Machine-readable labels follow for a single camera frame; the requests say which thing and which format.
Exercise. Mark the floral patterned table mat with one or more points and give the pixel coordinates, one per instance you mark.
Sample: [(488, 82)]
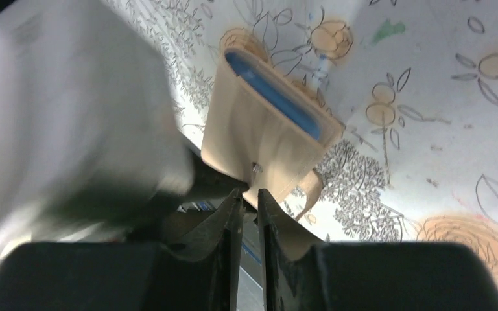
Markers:
[(414, 83)]

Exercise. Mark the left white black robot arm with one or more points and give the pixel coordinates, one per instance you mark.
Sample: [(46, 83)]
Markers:
[(89, 144)]

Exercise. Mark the blue credit card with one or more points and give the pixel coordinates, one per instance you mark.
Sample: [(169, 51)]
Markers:
[(272, 94)]

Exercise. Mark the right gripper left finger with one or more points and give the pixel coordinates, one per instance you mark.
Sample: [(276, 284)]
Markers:
[(198, 271)]

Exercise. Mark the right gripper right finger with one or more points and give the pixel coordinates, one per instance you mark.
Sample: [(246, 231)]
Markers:
[(302, 272)]

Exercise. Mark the tan leather card holder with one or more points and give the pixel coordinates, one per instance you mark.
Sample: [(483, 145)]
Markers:
[(248, 139)]

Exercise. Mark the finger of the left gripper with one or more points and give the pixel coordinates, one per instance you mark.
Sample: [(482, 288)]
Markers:
[(209, 183)]

